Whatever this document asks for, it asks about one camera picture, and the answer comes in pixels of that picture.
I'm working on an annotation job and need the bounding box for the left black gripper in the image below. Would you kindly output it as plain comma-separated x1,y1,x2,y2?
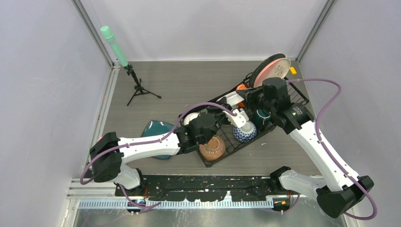
201,97,235,145

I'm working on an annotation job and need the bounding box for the cream bowl red rim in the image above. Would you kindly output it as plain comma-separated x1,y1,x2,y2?
183,112,200,125

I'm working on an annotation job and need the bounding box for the pink cream plate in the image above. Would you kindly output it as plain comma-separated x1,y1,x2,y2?
253,58,291,88

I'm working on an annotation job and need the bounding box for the brown speckled bowl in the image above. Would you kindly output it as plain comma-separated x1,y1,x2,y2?
199,136,226,162

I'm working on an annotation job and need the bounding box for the dark green mug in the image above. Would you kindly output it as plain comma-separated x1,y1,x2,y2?
252,109,270,131

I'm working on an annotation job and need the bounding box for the orange mug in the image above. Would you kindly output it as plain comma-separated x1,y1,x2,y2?
236,83,249,108

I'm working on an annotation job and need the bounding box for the black wire dish rack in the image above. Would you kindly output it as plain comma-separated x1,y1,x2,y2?
178,91,279,168

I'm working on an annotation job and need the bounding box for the blue white patterned bowl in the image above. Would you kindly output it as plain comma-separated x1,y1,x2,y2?
233,121,257,143

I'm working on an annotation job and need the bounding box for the teal square plate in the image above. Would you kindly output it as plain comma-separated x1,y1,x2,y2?
141,120,176,160

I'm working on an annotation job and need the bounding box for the blue floral plate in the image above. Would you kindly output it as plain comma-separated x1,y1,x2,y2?
248,53,286,88

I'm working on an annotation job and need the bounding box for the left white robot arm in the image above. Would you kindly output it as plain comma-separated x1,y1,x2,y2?
80,102,245,196

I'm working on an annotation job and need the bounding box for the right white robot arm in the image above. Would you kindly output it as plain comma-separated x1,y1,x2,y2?
237,78,377,220

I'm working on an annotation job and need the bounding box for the yellow block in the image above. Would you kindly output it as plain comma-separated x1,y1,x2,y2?
289,66,297,76

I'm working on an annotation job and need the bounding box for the green microphone on tripod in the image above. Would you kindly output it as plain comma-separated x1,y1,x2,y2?
100,26,162,106

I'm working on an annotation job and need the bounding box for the black wire rack side tray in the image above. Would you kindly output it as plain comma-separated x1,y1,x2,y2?
239,72,309,110

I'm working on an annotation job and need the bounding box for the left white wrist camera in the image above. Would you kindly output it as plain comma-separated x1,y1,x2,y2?
230,109,249,128

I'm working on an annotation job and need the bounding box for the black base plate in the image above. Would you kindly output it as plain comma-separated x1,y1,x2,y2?
125,175,298,202

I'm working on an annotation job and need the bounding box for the aluminium frame rail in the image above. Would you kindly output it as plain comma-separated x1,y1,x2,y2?
67,175,352,210

